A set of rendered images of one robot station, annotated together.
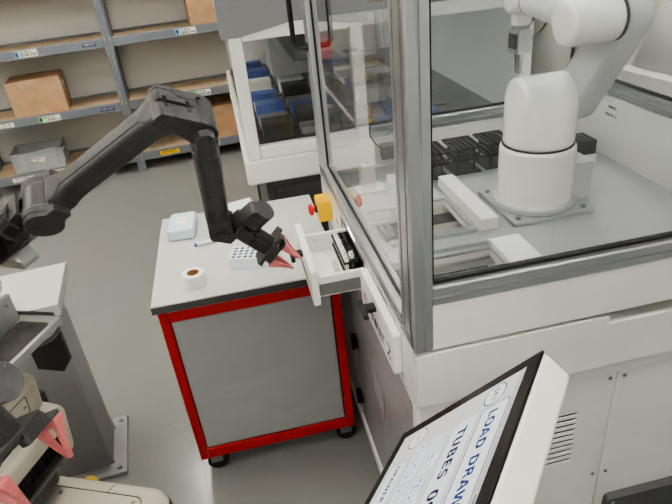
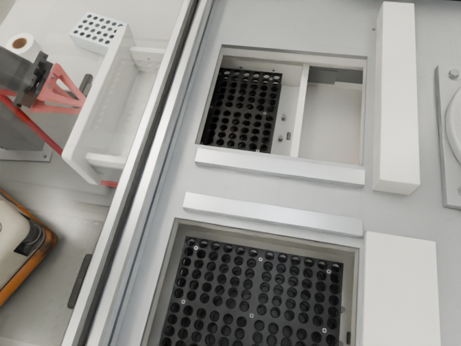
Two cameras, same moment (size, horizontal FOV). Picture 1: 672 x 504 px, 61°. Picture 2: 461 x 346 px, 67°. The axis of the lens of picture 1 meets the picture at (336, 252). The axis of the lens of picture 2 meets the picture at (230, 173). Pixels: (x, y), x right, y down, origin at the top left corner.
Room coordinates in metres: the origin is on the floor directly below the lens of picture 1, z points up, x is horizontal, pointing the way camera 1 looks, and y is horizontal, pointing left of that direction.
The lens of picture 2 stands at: (1.11, -0.31, 1.39)
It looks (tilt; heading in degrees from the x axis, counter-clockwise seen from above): 64 degrees down; 29
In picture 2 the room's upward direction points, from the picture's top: 11 degrees counter-clockwise
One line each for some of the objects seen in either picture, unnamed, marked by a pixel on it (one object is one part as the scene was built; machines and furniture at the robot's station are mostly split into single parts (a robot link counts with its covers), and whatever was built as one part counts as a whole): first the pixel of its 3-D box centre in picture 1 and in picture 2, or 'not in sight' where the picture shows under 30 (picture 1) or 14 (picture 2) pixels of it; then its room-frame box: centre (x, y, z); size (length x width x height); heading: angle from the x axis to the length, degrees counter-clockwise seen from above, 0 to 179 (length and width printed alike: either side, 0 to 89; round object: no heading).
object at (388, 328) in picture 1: (379, 317); not in sight; (1.10, -0.09, 0.87); 0.29 x 0.02 x 0.11; 9
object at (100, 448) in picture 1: (55, 381); not in sight; (1.60, 1.04, 0.38); 0.30 x 0.30 x 0.76; 15
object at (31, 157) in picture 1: (40, 155); not in sight; (4.76, 2.39, 0.22); 0.40 x 0.30 x 0.17; 105
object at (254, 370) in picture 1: (259, 329); not in sight; (1.77, 0.32, 0.38); 0.62 x 0.58 x 0.76; 9
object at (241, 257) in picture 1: (250, 256); not in sight; (1.63, 0.28, 0.78); 0.12 x 0.08 x 0.04; 84
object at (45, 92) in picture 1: (39, 93); not in sight; (4.80, 2.25, 0.72); 0.41 x 0.32 x 0.28; 105
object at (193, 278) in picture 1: (194, 277); not in sight; (1.53, 0.44, 0.78); 0.07 x 0.07 x 0.04
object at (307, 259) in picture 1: (306, 262); not in sight; (1.39, 0.08, 0.87); 0.29 x 0.02 x 0.11; 9
